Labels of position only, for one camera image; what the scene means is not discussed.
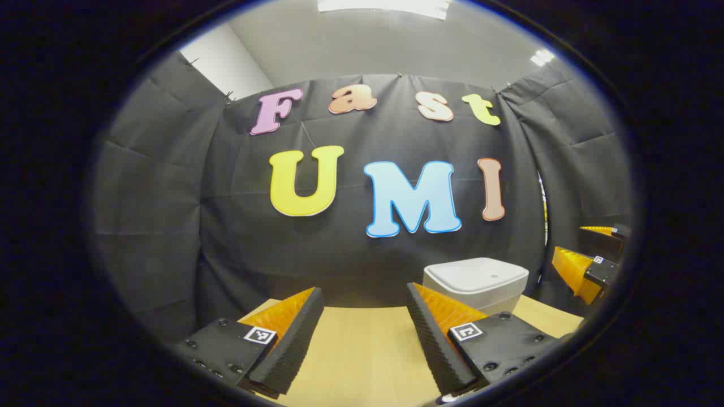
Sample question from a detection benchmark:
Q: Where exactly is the black backdrop cloth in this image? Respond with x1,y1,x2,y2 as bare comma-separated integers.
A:
93,54,634,345

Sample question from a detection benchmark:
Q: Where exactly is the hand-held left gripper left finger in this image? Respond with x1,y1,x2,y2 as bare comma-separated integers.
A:
170,287,325,396

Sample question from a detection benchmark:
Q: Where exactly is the white desktop garbage bin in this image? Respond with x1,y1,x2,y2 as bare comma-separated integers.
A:
423,257,529,316

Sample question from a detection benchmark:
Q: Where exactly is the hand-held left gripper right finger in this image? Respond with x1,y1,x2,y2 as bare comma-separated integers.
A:
406,282,566,396

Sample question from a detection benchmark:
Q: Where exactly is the wooden desktop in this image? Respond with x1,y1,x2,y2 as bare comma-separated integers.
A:
238,294,586,407

